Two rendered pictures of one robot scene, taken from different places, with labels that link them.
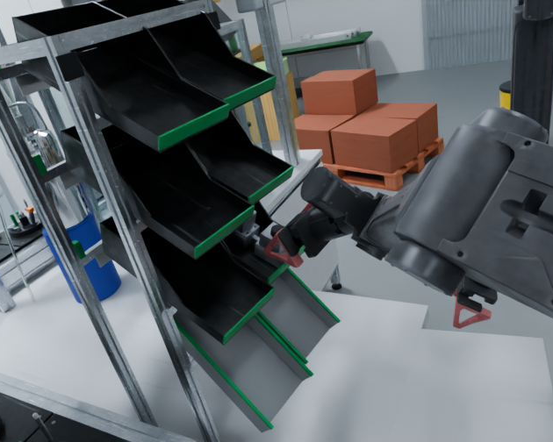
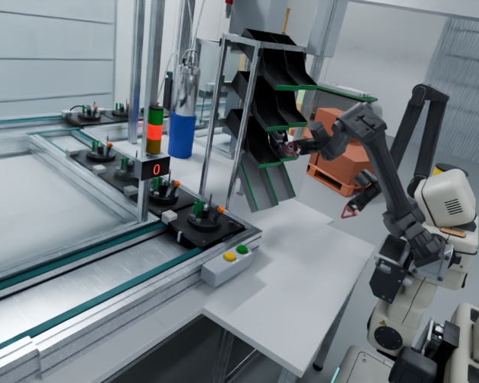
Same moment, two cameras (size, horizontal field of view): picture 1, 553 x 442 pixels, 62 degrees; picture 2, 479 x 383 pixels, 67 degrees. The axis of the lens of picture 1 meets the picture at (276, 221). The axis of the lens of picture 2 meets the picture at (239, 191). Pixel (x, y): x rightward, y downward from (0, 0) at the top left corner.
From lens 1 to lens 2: 0.83 m
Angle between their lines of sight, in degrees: 3
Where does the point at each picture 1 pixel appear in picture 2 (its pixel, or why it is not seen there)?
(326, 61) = (339, 105)
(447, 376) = (328, 240)
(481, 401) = (337, 251)
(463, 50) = not seen: hidden behind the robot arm
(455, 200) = (350, 113)
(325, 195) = (318, 129)
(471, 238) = (349, 119)
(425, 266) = (338, 124)
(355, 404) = (287, 232)
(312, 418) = (267, 229)
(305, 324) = (280, 191)
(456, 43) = not seen: hidden behind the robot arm
